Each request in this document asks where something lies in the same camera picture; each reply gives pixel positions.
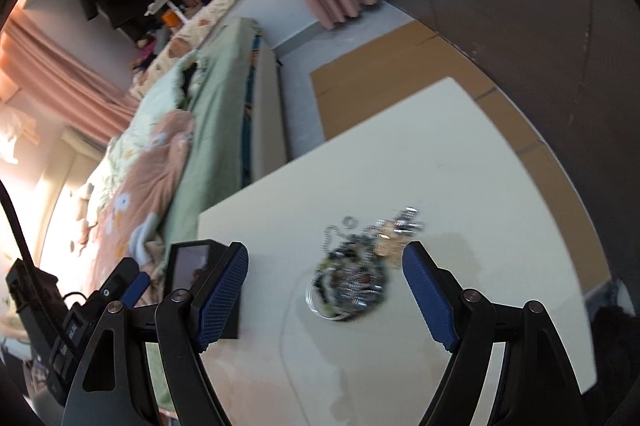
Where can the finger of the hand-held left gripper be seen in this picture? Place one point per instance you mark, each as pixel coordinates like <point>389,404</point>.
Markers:
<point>136,288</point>

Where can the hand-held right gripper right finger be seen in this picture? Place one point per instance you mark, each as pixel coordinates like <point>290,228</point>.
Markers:
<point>427,296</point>

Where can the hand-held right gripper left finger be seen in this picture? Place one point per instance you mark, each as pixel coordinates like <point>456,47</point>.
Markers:
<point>222,296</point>

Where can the black jewelry box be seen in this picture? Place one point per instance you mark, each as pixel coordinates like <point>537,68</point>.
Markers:
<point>186,262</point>

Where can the pile of jewelry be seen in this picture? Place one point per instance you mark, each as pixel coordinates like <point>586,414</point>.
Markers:
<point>350,281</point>

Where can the cream plush toy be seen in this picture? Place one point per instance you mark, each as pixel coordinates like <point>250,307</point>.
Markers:
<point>85,216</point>

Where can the pink floral blanket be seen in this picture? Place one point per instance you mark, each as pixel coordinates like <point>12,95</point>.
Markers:
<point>140,176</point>

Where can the beige bed headboard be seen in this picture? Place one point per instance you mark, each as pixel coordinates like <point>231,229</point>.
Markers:
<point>80,140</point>

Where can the green bed sheet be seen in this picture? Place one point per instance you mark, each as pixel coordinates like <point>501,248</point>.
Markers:
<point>215,120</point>

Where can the white hanging towel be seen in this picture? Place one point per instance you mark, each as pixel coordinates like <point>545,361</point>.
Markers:
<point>15,130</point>

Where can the light green quilt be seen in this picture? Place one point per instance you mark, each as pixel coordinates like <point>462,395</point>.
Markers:
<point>160,95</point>

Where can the long pink curtain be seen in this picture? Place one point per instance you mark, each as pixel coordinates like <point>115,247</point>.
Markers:
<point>60,75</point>

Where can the brown cardboard sheet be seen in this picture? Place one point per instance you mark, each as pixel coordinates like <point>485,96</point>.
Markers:
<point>380,70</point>

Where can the pile of plush toys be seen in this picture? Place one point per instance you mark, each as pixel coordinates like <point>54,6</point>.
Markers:
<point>147,50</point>

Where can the cream floral bedding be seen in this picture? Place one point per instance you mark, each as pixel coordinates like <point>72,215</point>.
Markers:
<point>200,25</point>

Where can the orange box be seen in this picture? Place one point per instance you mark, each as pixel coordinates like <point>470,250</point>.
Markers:
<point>170,19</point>

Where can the beige bed frame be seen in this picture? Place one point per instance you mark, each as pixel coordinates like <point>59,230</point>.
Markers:
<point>267,120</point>

